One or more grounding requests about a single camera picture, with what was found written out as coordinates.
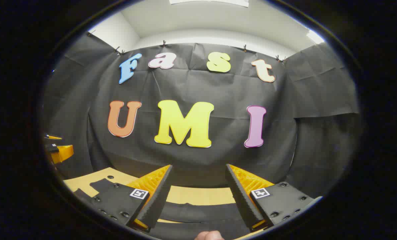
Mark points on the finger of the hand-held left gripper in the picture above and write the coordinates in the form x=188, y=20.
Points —
x=54, y=137
x=64, y=152

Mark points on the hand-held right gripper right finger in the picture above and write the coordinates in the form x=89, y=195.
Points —
x=240, y=196

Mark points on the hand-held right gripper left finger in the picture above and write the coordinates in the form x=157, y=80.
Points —
x=158, y=196

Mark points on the dark denim jeans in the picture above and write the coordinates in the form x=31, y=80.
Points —
x=201, y=213

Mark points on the black backdrop cloth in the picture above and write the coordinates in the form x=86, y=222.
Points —
x=225, y=93

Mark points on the row of cloth clips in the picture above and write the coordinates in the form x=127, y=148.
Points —
x=164, y=43

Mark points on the white ceiling light panel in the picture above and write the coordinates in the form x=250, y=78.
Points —
x=315, y=36
x=208, y=2

